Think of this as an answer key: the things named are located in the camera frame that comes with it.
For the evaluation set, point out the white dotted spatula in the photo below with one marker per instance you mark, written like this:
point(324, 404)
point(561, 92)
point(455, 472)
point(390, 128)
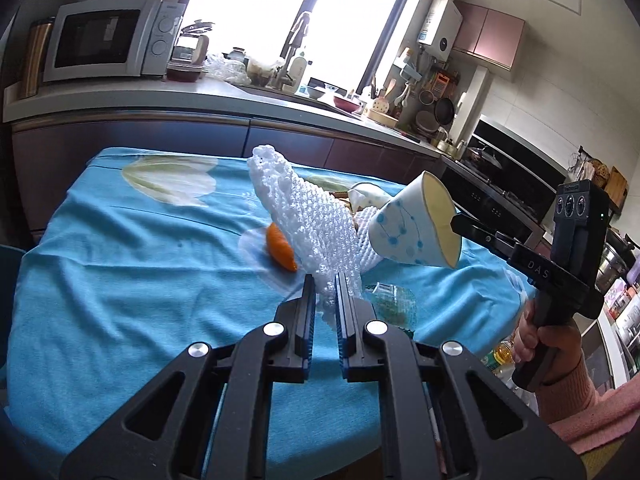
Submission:
point(380, 105)

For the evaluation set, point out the clear plastic wrapper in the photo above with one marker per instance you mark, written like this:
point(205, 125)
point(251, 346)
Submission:
point(395, 305)

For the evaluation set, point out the hanging frying pan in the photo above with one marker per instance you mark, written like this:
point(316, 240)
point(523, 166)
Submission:
point(445, 112)

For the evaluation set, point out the white foam net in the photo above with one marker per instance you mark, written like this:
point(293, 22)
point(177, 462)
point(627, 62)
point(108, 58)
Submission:
point(370, 245)
point(300, 210)

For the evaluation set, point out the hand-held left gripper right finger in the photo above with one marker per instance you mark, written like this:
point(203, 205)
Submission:
point(342, 327)

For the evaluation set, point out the kitchen counter with cabinets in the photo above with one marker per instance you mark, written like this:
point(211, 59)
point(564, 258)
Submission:
point(150, 130)

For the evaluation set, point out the clear plastic bag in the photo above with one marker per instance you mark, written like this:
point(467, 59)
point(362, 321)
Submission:
point(225, 70)

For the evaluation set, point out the person's right hand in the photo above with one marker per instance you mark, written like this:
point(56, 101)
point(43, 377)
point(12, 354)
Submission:
point(562, 347)

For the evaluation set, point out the blue dotted paper cup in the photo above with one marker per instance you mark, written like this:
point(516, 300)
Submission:
point(400, 225)

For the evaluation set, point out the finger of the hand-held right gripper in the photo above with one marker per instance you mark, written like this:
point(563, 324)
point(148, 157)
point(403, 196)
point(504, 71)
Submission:
point(480, 234)

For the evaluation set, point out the steel pot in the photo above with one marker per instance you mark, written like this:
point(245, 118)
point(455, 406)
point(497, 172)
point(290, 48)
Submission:
point(617, 260)

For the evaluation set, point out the white water heater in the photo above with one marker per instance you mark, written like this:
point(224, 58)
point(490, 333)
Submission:
point(440, 27)

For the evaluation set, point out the small lidded jar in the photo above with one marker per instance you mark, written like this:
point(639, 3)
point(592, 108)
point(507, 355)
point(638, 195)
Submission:
point(236, 55)

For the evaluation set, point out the glass jug with lid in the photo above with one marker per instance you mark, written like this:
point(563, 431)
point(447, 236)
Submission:
point(192, 45)

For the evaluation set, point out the glass bowl of food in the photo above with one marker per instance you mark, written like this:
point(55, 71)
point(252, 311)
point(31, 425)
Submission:
point(260, 72)

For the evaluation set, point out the blue floral tablecloth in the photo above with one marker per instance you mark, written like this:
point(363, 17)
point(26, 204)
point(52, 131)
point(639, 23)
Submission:
point(125, 285)

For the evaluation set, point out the cooking oil bottle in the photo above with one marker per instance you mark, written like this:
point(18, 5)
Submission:
point(500, 357)

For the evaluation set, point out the pale blue wall rack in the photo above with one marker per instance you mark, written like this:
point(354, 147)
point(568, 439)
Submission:
point(409, 67)

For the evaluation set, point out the dark wok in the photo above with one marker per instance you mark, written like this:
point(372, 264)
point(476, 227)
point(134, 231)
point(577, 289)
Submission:
point(484, 156)

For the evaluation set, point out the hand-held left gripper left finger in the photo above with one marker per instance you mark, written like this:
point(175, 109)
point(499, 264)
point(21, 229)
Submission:
point(307, 322)

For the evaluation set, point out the black range hood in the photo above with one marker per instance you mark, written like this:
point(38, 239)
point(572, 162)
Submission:
point(520, 155)

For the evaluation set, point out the kitchen window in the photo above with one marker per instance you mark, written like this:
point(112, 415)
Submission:
point(250, 5)

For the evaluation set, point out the orange fruit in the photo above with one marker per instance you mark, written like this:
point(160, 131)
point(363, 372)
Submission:
point(280, 252)

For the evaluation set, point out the pink wall cabinet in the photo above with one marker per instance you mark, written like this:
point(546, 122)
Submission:
point(490, 35)

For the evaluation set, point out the brown foil wrapper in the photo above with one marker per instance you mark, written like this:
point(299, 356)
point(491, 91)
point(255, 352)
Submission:
point(334, 193)

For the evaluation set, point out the cream pot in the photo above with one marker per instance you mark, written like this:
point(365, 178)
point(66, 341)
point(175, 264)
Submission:
point(382, 116)

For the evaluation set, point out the glass footed dish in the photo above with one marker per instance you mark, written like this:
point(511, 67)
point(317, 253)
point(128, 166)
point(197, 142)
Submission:
point(331, 94)

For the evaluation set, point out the metal kitchen faucet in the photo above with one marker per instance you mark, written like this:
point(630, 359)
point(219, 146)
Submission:
point(286, 60)

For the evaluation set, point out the copper tumbler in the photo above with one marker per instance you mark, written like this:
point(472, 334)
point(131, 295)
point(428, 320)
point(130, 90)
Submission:
point(35, 60)

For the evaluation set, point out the white soap bottle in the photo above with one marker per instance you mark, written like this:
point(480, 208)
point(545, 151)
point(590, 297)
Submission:
point(299, 72)

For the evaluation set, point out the dark red lidded bowl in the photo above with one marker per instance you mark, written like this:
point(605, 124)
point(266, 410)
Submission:
point(184, 72)

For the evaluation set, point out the wooden cutting board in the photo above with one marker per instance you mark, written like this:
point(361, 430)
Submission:
point(616, 187)

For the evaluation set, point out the orange grater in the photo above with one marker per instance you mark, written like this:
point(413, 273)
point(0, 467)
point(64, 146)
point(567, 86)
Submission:
point(440, 82)

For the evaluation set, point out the gas stove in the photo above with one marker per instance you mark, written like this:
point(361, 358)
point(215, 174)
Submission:
point(500, 195)

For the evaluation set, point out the white microwave oven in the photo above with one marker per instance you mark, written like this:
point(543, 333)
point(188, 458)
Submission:
point(100, 35)

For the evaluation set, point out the white bowl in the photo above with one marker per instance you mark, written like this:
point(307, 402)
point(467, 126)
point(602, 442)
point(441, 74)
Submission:
point(316, 92)

